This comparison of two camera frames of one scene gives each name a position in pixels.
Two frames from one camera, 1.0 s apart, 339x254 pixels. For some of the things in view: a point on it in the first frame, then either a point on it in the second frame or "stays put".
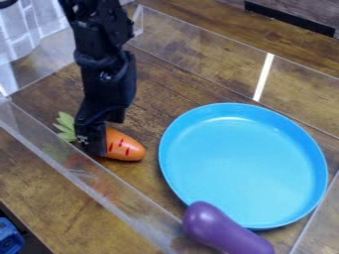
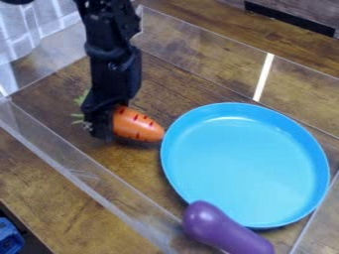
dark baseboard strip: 289,19 stays put
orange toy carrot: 122,147 → 131,124
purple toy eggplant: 209,228 stays put
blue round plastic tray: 248,157 stays put
